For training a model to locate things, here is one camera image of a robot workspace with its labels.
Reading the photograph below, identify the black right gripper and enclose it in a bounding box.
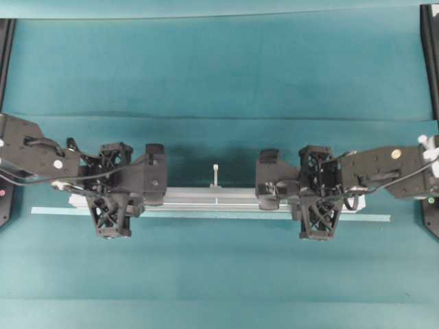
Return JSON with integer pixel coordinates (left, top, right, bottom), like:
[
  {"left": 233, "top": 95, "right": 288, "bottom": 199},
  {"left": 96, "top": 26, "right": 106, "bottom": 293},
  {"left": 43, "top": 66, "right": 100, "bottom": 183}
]
[{"left": 255, "top": 145, "right": 359, "bottom": 241}]

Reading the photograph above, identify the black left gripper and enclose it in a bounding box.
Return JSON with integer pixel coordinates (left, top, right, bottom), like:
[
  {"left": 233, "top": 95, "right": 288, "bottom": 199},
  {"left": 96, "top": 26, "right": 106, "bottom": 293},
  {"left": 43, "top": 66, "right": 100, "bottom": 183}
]
[{"left": 70, "top": 143, "right": 167, "bottom": 239}]

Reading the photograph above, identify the large silver aluminium rail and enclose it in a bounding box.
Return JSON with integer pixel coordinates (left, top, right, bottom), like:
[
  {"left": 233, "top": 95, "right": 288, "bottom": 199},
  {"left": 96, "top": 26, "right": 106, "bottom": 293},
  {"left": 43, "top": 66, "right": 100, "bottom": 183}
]
[{"left": 68, "top": 186, "right": 366, "bottom": 216}]

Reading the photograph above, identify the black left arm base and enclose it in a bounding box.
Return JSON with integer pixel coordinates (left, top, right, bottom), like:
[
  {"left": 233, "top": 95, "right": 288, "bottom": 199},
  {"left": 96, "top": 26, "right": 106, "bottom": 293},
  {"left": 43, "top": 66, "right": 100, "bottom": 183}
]
[{"left": 0, "top": 178, "right": 14, "bottom": 226}]

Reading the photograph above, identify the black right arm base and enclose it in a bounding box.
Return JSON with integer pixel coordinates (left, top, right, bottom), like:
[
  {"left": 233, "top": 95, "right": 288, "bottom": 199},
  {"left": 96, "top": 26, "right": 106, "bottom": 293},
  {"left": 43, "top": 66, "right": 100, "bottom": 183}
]
[{"left": 421, "top": 197, "right": 439, "bottom": 239}]

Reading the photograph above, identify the teal table cloth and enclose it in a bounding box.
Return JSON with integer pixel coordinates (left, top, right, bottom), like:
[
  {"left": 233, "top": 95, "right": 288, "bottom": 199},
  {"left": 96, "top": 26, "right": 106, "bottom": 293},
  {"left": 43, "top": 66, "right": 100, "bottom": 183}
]
[{"left": 1, "top": 8, "right": 438, "bottom": 328}]

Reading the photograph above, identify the thin teal marker strip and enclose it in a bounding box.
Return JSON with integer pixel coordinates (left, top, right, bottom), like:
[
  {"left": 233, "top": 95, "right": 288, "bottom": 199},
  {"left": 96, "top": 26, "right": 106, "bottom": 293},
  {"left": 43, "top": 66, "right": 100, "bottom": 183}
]
[{"left": 31, "top": 206, "right": 391, "bottom": 223}]

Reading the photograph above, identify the middle white cable tie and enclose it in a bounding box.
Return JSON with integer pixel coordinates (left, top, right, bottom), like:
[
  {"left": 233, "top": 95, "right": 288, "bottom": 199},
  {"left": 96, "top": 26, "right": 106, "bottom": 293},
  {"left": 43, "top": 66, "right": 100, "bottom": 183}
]
[{"left": 210, "top": 164, "right": 221, "bottom": 188}]

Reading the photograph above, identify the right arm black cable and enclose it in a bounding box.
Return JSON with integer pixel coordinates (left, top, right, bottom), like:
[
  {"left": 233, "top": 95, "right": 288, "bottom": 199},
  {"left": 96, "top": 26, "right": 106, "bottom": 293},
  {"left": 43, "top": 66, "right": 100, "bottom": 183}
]
[{"left": 274, "top": 149, "right": 439, "bottom": 210}]

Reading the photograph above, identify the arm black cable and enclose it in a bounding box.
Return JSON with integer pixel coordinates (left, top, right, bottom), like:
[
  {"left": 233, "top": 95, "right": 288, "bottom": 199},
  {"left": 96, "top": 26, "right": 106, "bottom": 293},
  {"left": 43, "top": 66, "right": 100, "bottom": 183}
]
[
  {"left": 274, "top": 149, "right": 439, "bottom": 210},
  {"left": 0, "top": 159, "right": 124, "bottom": 188}
]

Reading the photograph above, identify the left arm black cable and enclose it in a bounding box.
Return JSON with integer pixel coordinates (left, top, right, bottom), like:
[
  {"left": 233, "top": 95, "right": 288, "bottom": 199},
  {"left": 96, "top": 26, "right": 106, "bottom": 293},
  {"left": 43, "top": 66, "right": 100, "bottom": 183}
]
[{"left": 0, "top": 159, "right": 124, "bottom": 188}]

